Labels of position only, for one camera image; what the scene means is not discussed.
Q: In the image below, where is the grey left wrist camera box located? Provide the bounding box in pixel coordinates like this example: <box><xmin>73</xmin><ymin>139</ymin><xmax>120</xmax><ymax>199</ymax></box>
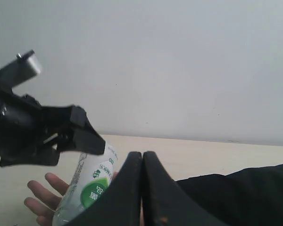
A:
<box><xmin>0</xmin><ymin>50</ymin><xmax>42</xmax><ymax>89</ymax></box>

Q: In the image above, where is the person's open bare hand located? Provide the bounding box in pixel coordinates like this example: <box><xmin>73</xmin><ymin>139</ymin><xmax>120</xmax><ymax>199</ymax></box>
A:
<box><xmin>24</xmin><ymin>172</ymin><xmax>69</xmax><ymax>226</ymax></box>

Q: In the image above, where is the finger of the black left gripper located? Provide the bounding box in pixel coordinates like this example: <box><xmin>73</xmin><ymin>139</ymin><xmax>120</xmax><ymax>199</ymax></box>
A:
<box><xmin>72</xmin><ymin>107</ymin><xmax>106</xmax><ymax>155</ymax></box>

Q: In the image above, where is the clear green label water bottle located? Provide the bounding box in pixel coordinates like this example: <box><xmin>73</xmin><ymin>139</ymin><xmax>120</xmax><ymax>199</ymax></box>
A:
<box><xmin>52</xmin><ymin>144</ymin><xmax>118</xmax><ymax>226</ymax></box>

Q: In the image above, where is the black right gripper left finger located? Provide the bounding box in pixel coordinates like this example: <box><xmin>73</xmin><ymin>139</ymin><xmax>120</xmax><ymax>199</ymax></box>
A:
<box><xmin>67</xmin><ymin>152</ymin><xmax>142</xmax><ymax>226</ymax></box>

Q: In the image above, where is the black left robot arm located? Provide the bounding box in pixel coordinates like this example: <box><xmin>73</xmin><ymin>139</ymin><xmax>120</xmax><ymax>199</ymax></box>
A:
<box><xmin>0</xmin><ymin>90</ymin><xmax>106</xmax><ymax>167</ymax></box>

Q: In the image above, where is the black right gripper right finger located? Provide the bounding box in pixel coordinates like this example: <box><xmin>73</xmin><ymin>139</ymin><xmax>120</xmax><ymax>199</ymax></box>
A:
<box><xmin>141</xmin><ymin>151</ymin><xmax>224</xmax><ymax>226</ymax></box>

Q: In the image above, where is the black sleeved forearm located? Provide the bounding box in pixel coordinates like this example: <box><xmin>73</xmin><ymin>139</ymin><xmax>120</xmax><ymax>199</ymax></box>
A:
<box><xmin>177</xmin><ymin>164</ymin><xmax>283</xmax><ymax>226</ymax></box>

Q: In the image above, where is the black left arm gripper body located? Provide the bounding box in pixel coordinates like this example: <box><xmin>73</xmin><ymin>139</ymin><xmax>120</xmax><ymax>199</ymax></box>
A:
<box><xmin>0</xmin><ymin>95</ymin><xmax>79</xmax><ymax>167</ymax></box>

